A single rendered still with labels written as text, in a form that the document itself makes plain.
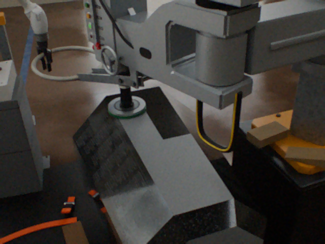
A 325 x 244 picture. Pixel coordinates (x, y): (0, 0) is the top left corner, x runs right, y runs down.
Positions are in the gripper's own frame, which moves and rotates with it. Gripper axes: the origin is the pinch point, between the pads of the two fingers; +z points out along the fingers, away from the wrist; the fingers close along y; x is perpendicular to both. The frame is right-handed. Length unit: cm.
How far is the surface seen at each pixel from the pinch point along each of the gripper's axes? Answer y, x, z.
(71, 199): 45, -34, 80
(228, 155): 120, 75, 80
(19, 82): -7.9, -19.5, 6.7
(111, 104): 79, -21, -8
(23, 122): 13.0, -37.6, 22.2
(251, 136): 155, -3, -7
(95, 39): 76, -27, -49
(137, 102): 90, -12, -8
